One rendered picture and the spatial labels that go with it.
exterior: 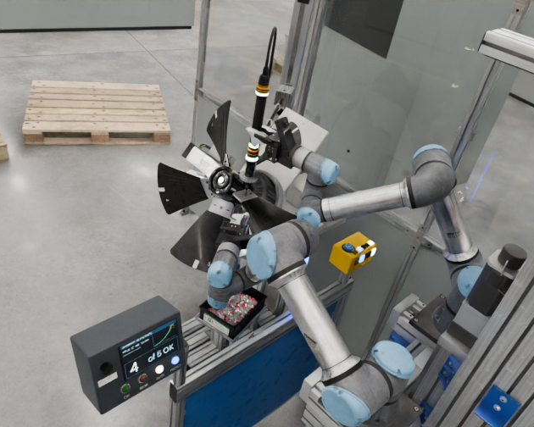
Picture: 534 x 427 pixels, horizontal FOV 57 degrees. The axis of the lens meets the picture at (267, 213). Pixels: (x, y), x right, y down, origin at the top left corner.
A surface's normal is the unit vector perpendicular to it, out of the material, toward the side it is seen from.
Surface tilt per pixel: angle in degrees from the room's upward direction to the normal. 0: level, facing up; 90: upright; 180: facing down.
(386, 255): 90
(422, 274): 90
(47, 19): 90
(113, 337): 15
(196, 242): 51
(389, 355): 7
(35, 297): 0
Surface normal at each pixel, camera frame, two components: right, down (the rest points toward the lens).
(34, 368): 0.15, -0.80
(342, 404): -0.68, 0.41
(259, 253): -0.80, 0.18
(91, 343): -0.02, -0.90
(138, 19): 0.52, 0.57
